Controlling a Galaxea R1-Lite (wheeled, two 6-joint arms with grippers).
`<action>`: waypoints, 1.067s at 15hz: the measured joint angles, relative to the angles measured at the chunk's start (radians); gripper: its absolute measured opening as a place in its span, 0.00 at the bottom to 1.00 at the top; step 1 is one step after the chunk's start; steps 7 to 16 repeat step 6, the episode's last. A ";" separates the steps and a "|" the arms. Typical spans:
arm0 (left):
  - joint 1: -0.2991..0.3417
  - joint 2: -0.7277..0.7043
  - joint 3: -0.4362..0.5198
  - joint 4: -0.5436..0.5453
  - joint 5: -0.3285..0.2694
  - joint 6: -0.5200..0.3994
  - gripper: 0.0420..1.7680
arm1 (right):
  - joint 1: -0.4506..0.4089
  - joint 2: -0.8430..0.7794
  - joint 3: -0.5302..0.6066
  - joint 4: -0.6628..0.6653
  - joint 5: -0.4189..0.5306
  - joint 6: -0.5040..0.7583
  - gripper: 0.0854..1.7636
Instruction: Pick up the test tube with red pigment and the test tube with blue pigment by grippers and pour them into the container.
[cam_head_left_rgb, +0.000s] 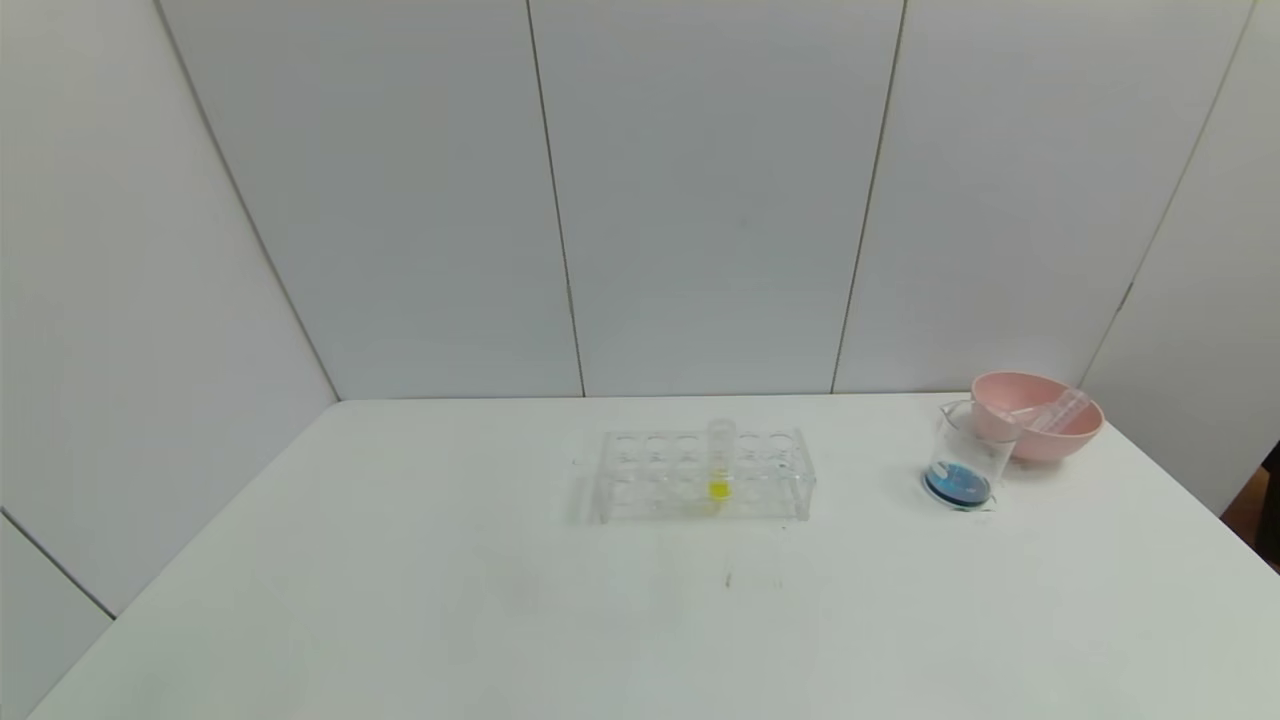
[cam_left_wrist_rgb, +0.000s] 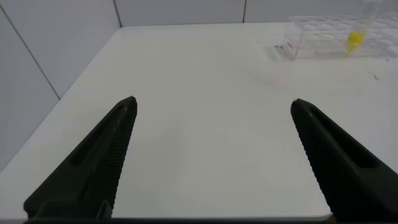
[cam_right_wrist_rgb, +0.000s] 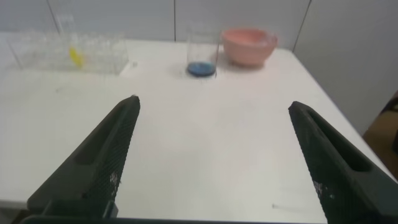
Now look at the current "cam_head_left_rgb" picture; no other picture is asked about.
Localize test tube with blue pigment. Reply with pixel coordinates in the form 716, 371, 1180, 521
1028, 388, 1091, 433

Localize clear glass beaker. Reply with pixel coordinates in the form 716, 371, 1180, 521
922, 398, 1023, 513

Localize clear plastic test tube rack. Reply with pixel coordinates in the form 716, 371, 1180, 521
590, 428, 819, 523

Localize test tube with yellow pigment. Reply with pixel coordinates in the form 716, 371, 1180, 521
707, 418, 737, 503

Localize pink bowl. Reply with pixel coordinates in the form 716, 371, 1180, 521
972, 371, 1106, 463

